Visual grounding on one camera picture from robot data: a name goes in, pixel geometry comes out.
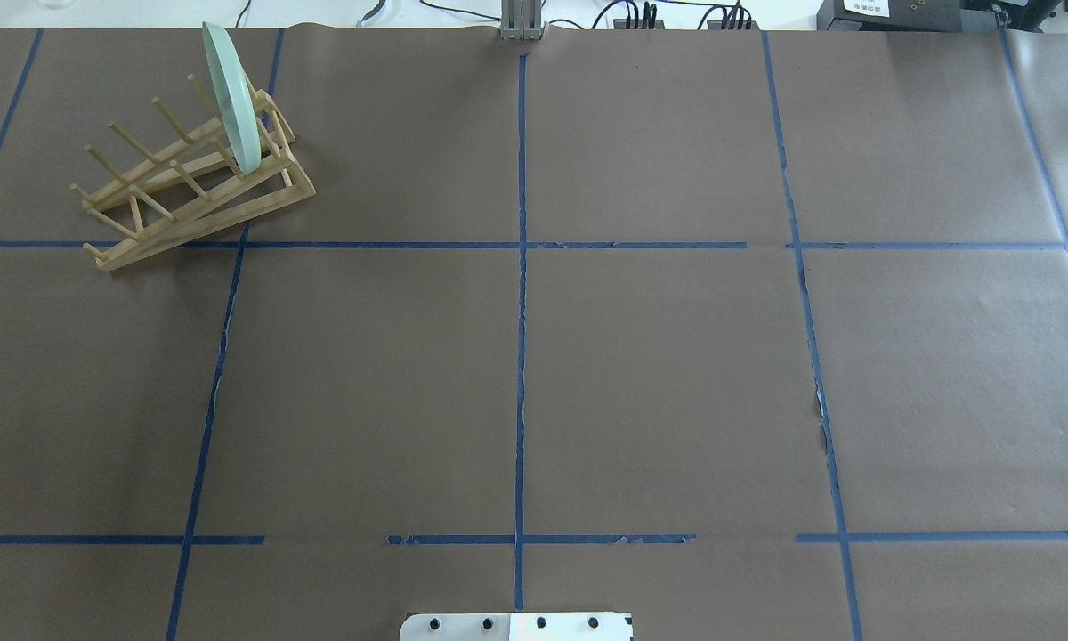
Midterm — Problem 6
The light green plate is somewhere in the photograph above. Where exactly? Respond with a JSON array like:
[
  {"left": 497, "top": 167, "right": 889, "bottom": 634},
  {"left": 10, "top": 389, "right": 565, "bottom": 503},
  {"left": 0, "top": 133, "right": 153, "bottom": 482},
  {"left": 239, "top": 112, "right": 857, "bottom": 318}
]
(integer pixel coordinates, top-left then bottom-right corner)
[{"left": 201, "top": 24, "right": 262, "bottom": 174}]

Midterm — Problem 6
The wooden dish rack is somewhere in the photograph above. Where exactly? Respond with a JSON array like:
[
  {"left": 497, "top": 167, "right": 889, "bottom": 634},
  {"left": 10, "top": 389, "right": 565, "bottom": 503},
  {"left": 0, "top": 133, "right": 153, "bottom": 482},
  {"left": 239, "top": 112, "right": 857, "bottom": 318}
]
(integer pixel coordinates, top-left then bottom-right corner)
[{"left": 69, "top": 76, "right": 317, "bottom": 272}]

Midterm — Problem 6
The brown paper table cover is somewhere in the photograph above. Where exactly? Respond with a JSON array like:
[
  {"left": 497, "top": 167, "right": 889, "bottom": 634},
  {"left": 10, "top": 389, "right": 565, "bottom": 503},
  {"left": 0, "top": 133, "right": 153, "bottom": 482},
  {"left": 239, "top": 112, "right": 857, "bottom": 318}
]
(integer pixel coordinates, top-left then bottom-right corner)
[{"left": 0, "top": 25, "right": 1068, "bottom": 640}]

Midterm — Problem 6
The orange black power strip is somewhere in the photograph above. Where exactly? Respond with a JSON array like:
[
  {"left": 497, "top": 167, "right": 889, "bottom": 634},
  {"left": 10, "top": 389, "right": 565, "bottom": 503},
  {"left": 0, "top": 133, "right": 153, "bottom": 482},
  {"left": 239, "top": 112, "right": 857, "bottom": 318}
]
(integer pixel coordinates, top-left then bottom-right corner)
[{"left": 612, "top": 1, "right": 663, "bottom": 31}]

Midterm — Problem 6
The black box with label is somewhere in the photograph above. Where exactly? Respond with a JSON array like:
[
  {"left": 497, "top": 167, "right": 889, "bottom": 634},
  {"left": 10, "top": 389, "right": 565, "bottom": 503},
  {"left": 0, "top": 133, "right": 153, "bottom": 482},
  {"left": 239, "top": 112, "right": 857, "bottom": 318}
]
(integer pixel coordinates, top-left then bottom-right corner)
[{"left": 815, "top": 0, "right": 964, "bottom": 33}]

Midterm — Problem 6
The aluminium frame post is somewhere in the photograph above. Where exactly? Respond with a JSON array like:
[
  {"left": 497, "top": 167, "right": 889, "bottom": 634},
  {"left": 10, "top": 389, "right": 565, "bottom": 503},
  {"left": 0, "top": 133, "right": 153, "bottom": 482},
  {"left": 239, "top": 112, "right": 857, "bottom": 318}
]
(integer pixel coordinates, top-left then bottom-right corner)
[{"left": 500, "top": 0, "right": 546, "bottom": 41}]

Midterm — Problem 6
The white pedestal column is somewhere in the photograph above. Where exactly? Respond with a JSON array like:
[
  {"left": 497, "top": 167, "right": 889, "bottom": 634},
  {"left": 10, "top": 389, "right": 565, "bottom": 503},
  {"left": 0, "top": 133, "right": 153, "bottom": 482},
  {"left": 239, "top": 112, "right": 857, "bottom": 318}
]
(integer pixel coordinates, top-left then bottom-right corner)
[{"left": 399, "top": 612, "right": 635, "bottom": 640}]

